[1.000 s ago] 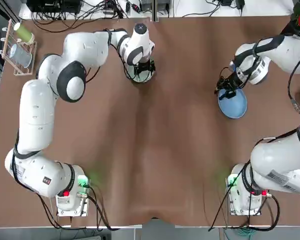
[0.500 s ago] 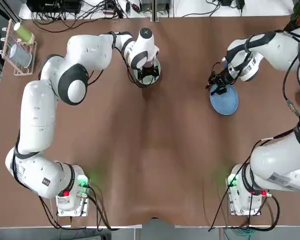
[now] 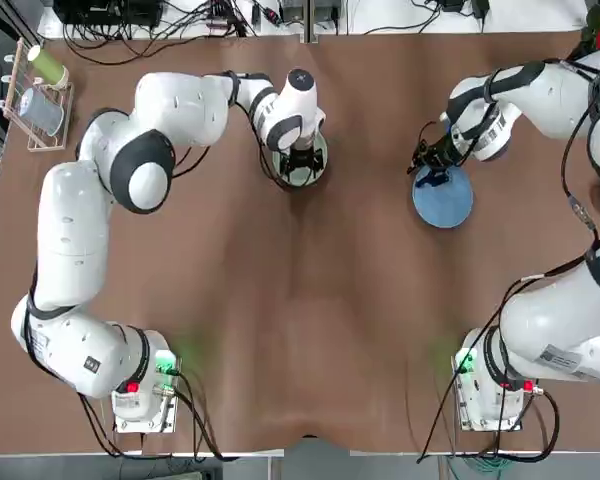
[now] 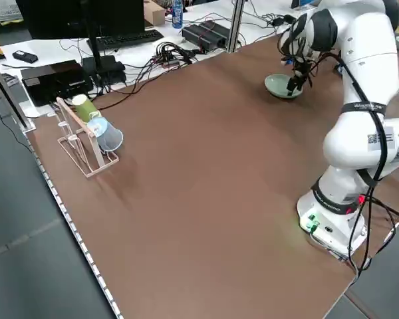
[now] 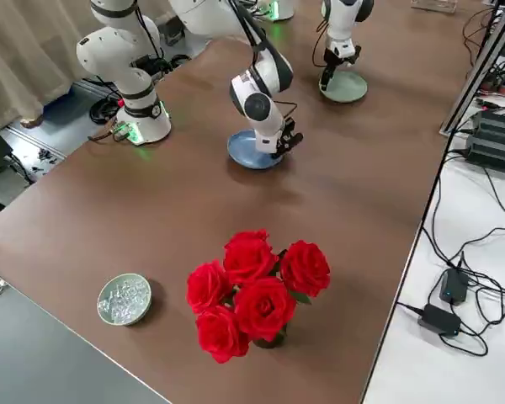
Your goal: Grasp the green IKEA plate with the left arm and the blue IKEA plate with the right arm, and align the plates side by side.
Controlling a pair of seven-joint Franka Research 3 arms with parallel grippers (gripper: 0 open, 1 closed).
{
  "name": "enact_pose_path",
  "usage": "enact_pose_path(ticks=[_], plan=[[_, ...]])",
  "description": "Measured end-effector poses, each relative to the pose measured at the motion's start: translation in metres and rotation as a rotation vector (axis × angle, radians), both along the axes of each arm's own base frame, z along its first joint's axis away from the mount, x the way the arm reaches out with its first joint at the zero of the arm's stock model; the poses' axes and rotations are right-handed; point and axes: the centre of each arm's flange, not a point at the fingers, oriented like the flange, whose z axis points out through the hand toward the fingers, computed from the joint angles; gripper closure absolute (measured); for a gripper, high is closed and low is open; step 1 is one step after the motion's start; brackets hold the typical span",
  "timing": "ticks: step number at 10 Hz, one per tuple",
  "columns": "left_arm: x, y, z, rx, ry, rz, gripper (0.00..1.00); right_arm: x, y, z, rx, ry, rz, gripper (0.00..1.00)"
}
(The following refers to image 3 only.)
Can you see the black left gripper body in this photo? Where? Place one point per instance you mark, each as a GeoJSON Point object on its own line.
{"type": "Point", "coordinates": [301, 154]}

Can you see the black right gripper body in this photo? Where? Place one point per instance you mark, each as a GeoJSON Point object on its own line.
{"type": "Point", "coordinates": [447, 152]}

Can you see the green plate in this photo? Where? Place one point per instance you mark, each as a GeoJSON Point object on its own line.
{"type": "Point", "coordinates": [280, 170]}

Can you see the blue plate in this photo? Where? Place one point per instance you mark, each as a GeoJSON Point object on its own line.
{"type": "Point", "coordinates": [445, 205]}

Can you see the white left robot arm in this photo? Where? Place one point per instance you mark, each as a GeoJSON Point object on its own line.
{"type": "Point", "coordinates": [75, 225]}

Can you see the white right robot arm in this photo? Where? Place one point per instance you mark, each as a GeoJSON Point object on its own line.
{"type": "Point", "coordinates": [555, 325]}

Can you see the black power adapter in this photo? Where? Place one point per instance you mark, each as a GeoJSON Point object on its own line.
{"type": "Point", "coordinates": [480, 7]}
{"type": "Point", "coordinates": [451, 5]}

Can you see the black flat electronics box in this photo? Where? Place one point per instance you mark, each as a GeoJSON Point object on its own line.
{"type": "Point", "coordinates": [105, 10]}

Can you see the blue cup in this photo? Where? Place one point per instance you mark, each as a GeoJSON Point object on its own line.
{"type": "Point", "coordinates": [42, 112]}

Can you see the green cup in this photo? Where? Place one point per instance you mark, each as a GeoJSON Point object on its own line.
{"type": "Point", "coordinates": [47, 65]}

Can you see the aluminium frame post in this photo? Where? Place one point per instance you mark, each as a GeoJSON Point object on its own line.
{"type": "Point", "coordinates": [311, 22]}

